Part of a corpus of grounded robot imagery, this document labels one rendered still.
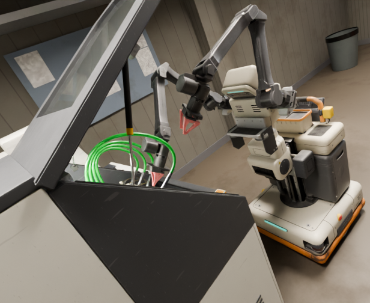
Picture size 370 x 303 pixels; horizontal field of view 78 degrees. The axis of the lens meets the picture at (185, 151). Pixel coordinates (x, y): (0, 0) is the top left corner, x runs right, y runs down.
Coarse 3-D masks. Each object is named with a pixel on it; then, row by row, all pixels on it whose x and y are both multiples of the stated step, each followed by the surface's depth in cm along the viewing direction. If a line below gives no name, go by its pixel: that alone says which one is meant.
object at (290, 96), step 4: (284, 92) 113; (288, 92) 115; (292, 92) 113; (296, 92) 113; (284, 96) 112; (288, 96) 113; (292, 96) 113; (284, 100) 113; (288, 100) 113; (292, 100) 113; (284, 104) 114; (288, 104) 114; (292, 104) 113; (276, 108) 121; (280, 108) 119; (284, 108) 118
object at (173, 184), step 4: (160, 180) 144; (172, 180) 138; (176, 180) 136; (160, 184) 147; (168, 184) 138; (172, 184) 135; (176, 184) 133; (180, 184) 131; (184, 184) 129; (188, 184) 128; (192, 184) 126; (172, 188) 138; (176, 188) 135; (180, 188) 131; (184, 188) 126; (188, 188) 124; (192, 188) 122; (196, 188) 121; (200, 188) 119; (204, 188) 118; (208, 188) 117; (228, 192) 108
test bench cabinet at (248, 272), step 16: (256, 240) 108; (240, 256) 100; (256, 256) 109; (224, 272) 93; (240, 272) 101; (256, 272) 110; (272, 272) 120; (224, 288) 94; (240, 288) 102; (256, 288) 111; (272, 288) 121
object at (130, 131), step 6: (126, 66) 62; (126, 72) 62; (126, 78) 62; (126, 84) 63; (126, 90) 63; (126, 96) 63; (126, 102) 64; (126, 108) 64; (126, 114) 64; (126, 120) 64; (126, 126) 65; (132, 126) 65; (132, 132) 65; (132, 150) 67; (132, 156) 67; (132, 162) 67; (132, 168) 67; (132, 174) 67; (132, 180) 68
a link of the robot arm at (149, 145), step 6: (168, 132) 108; (144, 138) 104; (150, 138) 104; (162, 138) 107; (168, 138) 107; (144, 144) 103; (150, 144) 102; (156, 144) 103; (144, 150) 101; (150, 150) 102; (156, 150) 103
